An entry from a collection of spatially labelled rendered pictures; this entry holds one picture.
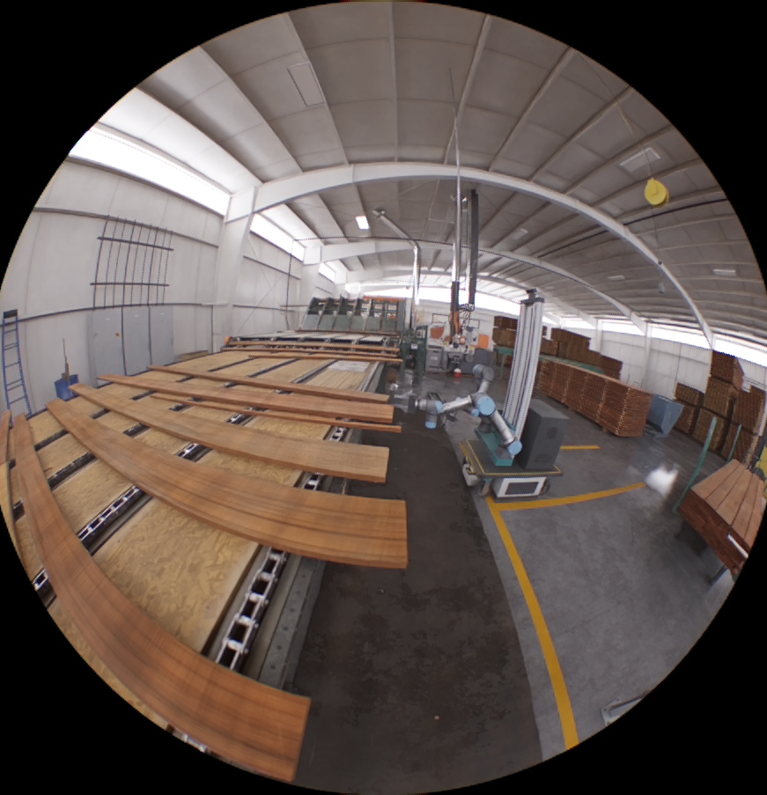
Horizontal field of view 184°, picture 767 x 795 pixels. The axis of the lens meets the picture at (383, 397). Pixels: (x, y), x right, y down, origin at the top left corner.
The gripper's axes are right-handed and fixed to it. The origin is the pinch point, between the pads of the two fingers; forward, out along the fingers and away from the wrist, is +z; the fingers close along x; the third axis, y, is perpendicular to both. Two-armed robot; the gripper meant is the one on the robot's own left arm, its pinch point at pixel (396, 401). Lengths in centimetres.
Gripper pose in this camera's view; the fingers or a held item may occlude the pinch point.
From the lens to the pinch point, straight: 167.2
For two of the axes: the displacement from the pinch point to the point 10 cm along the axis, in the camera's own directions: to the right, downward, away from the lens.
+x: -0.8, 9.5, 2.9
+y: -2.1, 2.7, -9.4
